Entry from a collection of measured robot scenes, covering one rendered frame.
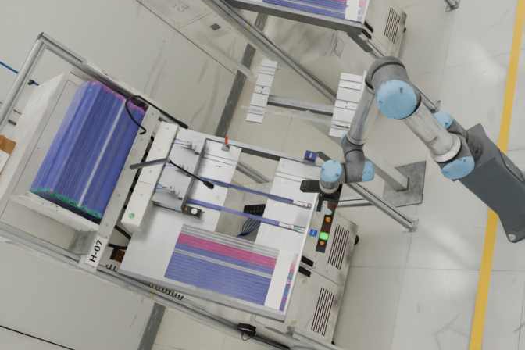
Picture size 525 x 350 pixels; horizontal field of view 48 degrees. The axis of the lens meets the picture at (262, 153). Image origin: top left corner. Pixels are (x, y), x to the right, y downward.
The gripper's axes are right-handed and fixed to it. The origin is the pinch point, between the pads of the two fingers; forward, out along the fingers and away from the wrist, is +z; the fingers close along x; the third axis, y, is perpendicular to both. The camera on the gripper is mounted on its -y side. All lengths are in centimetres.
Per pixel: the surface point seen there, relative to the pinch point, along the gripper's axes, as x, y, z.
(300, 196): 3.5, -9.4, 9.9
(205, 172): 4, -53, 10
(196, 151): 9, -58, 3
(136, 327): -54, -107, 184
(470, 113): 86, 62, 47
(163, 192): -12, -65, 4
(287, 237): -15.7, -9.8, 9.9
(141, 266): -43, -65, 10
